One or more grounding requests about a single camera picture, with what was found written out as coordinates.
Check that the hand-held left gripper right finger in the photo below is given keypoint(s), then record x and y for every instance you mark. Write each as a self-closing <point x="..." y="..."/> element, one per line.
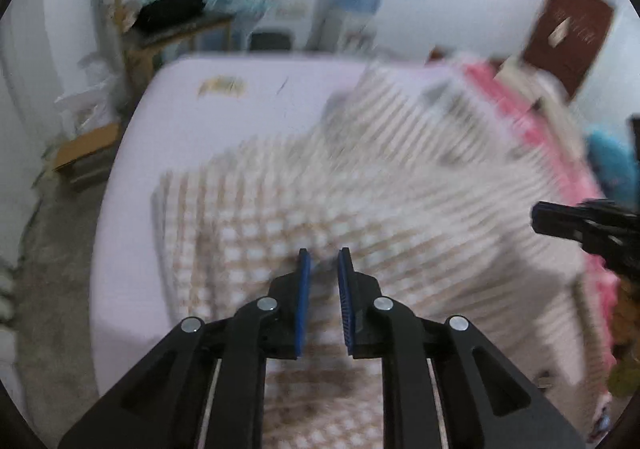
<point x="345" y="304"/>

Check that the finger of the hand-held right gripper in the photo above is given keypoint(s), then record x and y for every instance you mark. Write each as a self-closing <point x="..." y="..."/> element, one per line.
<point x="557" y="220"/>

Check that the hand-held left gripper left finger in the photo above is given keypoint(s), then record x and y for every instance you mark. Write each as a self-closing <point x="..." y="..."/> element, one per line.
<point x="302" y="304"/>

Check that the beige white houndstooth coat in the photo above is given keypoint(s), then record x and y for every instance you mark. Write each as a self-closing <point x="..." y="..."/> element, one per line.
<point x="375" y="189"/>

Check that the beige clothes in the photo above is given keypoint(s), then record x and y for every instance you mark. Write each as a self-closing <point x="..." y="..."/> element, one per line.
<point x="545" y="89"/>

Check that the pink floral blanket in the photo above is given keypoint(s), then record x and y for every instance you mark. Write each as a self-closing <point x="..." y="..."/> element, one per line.
<point x="525" y="129"/>

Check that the brown door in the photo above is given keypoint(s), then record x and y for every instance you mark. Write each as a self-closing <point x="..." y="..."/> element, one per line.
<point x="585" y="54"/>

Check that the white paper scrap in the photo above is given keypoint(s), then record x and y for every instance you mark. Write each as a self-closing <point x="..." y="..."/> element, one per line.
<point x="558" y="32"/>

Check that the glossy lilac mat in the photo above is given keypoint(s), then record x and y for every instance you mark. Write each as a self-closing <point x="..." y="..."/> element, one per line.
<point x="225" y="119"/>

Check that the black stool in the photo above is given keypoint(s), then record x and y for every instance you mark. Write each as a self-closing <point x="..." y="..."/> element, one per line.
<point x="270" y="41"/>

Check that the cardboard box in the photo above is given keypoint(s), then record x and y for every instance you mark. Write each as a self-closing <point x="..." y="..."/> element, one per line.
<point x="85" y="144"/>

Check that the white water dispenser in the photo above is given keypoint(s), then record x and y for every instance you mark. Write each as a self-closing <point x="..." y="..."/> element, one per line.
<point x="335" y="31"/>

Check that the white plastic bags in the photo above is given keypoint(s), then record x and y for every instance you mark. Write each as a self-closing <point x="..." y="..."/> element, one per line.
<point x="90" y="99"/>

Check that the black cloth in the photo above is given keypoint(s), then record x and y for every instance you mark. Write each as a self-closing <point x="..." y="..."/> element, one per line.
<point x="170" y="11"/>

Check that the white curtain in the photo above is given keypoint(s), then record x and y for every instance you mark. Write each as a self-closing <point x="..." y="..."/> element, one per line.
<point x="15" y="154"/>

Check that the wooden chair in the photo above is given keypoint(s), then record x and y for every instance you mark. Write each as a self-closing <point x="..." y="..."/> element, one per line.
<point x="120" y="4"/>

